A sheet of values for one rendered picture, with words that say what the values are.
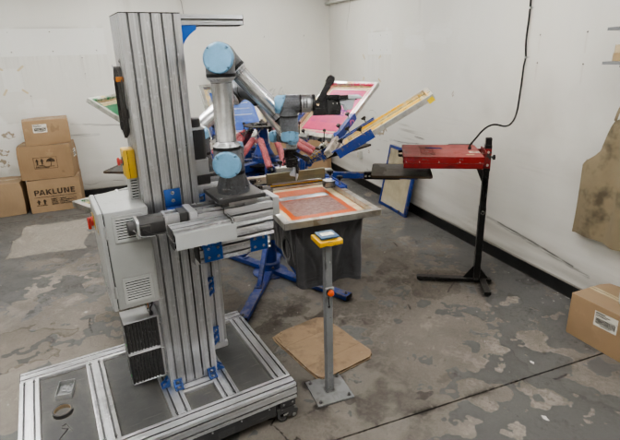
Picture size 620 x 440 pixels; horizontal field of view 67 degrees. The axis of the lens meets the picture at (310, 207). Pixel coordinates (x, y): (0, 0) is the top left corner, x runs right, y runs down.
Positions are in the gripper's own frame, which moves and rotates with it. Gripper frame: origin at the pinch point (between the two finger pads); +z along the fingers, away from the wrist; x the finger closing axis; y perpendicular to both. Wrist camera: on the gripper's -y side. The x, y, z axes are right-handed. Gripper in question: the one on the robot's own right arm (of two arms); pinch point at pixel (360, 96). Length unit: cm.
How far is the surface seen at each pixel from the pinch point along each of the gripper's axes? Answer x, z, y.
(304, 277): -65, -23, 100
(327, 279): -37, -12, 91
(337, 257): -70, -3, 90
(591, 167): -113, 179, 48
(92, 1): -446, -262, -145
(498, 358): -67, 97, 160
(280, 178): -110, -35, 46
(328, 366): -44, -12, 145
